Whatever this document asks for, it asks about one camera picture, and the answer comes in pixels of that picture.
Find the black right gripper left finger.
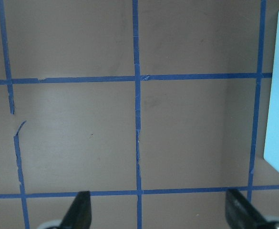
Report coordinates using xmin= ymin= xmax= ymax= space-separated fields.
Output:
xmin=61 ymin=191 xmax=92 ymax=229

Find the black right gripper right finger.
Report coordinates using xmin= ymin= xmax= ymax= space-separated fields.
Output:
xmin=225 ymin=189 xmax=275 ymax=229

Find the brown paper table mat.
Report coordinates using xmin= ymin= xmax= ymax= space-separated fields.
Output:
xmin=0 ymin=0 xmax=279 ymax=229

